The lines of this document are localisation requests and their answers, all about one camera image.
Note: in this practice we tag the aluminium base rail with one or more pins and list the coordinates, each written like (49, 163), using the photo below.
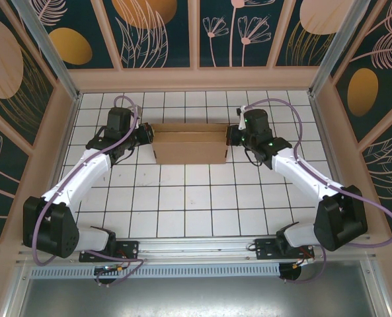
(195, 246)

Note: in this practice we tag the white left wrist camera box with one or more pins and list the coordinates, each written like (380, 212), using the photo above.
(137, 111)

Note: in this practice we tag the grey metal sheet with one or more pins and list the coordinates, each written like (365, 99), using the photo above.
(195, 297)

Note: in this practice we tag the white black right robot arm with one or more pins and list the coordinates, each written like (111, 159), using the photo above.
(301, 175)

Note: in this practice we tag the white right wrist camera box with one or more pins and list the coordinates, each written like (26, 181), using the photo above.
(241, 123)

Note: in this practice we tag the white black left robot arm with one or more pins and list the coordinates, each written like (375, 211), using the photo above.
(83, 171)

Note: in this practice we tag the brown cardboard paper box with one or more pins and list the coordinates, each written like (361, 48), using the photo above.
(189, 152)

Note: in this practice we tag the aluminium frame post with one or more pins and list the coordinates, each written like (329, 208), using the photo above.
(46, 46)
(334, 46)

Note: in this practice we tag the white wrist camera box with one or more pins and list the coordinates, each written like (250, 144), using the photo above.
(241, 123)
(137, 111)

